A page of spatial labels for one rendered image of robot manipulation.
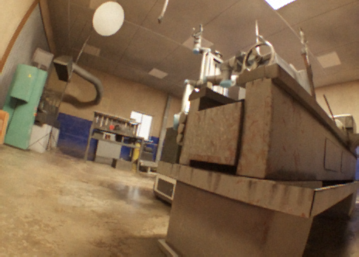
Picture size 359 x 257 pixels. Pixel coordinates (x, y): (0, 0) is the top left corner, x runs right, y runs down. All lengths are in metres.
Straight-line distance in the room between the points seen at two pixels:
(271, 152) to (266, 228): 0.22
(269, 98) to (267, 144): 0.14
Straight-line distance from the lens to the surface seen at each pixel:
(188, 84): 2.15
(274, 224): 0.58
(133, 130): 4.82
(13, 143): 3.75
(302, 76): 1.30
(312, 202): 0.44
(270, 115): 0.56
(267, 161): 0.54
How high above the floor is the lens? 0.49
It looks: 11 degrees up
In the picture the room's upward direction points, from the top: 10 degrees clockwise
